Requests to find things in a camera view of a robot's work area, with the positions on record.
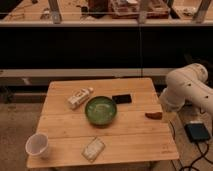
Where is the black phone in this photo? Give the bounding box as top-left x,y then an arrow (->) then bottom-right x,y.
112,94 -> 132,104

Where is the black power box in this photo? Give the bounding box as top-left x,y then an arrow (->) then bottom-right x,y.
184,123 -> 210,142

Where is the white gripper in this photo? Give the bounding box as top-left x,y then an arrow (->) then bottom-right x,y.
159,89 -> 182,112

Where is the white bottle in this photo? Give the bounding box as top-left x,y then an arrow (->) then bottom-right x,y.
68,87 -> 94,110

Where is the black cable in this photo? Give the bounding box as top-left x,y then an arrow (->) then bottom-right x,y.
169,119 -> 213,171

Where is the wooden folding table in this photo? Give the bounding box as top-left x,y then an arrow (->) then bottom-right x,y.
27,78 -> 179,169

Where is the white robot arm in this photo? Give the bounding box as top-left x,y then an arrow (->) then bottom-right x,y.
159,63 -> 213,117

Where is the white packaged snack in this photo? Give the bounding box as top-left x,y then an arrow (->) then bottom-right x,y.
82,137 -> 105,162

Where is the green ceramic bowl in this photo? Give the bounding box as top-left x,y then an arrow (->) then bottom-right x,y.
85,96 -> 117,126

